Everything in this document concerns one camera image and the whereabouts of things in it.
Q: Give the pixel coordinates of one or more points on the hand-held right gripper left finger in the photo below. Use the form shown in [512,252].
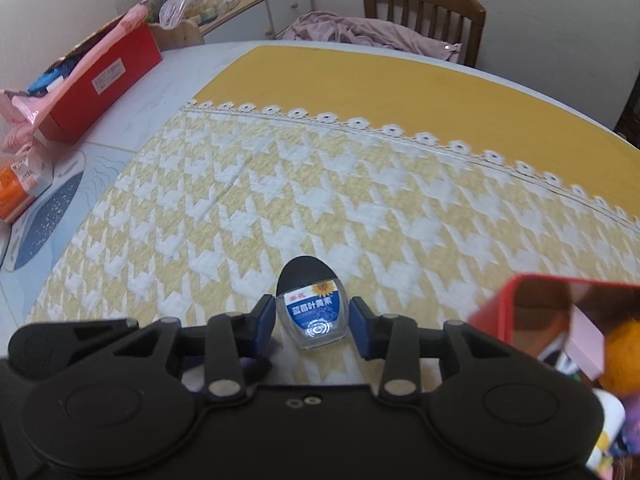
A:
[263,320]

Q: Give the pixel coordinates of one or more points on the clear plastic bag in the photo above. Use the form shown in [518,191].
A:
[200,2]

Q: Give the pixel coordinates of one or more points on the white jar with yellow label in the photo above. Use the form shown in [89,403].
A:
[607,425]

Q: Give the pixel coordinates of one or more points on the light wooden stool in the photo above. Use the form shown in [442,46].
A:
[177,35]

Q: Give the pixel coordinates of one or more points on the small pink box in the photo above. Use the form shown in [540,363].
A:
[585,340]

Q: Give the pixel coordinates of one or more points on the yellow patterned tablecloth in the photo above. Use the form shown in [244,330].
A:
[350,185]

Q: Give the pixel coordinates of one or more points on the wooden chair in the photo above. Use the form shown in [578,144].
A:
[425,5]

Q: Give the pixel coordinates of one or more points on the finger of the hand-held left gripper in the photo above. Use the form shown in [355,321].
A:
[100,327]

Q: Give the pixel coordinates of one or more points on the blue label bottle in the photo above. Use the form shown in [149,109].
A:
[312,310]

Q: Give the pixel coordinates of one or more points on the orange ball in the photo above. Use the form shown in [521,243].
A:
[625,355]

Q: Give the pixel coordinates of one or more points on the white wooden side cabinet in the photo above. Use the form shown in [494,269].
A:
[285,5]

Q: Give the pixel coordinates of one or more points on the purple packet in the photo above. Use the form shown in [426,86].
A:
[631,425]

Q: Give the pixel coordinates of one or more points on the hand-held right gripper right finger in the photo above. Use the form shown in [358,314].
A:
[361,330]

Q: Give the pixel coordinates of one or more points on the red tin box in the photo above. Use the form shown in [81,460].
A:
[530,305]

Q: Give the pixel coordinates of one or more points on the red cardboard box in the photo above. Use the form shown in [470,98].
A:
[30,105]
[110,80]

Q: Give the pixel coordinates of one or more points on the orange and white box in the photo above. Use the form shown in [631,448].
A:
[20,190]

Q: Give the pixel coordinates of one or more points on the light blue printed placemat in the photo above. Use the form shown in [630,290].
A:
[75,185]

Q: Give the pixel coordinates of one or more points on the pink cloth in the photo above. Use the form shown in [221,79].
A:
[370,32]

